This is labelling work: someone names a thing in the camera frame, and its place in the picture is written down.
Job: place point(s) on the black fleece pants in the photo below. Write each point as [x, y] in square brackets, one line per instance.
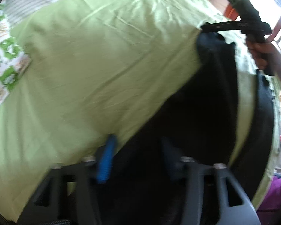
[200, 120]

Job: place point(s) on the right hand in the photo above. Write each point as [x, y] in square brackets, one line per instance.
[265, 55]

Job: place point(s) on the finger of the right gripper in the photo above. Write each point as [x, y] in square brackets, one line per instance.
[221, 26]

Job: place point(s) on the green white patterned pillow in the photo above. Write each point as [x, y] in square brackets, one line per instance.
[13, 59]

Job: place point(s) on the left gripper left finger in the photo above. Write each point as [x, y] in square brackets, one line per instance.
[67, 194]

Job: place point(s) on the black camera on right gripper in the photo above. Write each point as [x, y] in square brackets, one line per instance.
[245, 10]

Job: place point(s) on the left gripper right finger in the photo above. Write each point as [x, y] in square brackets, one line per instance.
[206, 194]

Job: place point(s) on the green bed sheet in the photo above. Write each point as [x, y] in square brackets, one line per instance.
[101, 68]

